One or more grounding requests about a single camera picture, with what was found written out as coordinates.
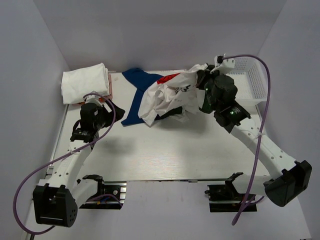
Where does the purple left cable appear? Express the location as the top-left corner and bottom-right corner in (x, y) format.
(12, 92), (123, 235)

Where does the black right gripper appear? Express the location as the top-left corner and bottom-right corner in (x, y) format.
(195, 65), (226, 111)

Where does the dark green t-shirt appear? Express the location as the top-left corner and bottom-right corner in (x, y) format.
(155, 106), (183, 121)

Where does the folded red patterned t-shirt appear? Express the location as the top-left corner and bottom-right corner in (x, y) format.
(73, 95), (105, 105)

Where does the white t-shirt with red print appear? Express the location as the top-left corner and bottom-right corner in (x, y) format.
(156, 73), (180, 85)

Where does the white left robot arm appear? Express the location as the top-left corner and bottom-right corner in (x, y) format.
(32, 100), (125, 228)

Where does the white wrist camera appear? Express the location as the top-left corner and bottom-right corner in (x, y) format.
(81, 91), (110, 110)
(210, 54), (235, 75)

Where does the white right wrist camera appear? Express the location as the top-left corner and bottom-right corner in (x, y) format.
(210, 54), (235, 75)

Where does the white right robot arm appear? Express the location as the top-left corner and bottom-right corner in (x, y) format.
(196, 65), (312, 207)

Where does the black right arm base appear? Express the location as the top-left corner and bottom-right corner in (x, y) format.
(204, 184), (245, 213)

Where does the folded pink t-shirt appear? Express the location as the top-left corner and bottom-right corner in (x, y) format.
(107, 73), (113, 100)

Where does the blue Mickey t-shirt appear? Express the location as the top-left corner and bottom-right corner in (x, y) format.
(121, 68), (166, 127)

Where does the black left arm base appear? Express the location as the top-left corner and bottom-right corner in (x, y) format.
(80, 182), (127, 210)

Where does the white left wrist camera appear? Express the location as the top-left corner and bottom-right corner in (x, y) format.
(81, 91), (110, 110)

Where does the white plastic basket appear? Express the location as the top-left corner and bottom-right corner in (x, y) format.
(227, 56), (268, 107)

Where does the folded white t-shirt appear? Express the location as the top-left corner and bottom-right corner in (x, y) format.
(61, 63), (110, 105)

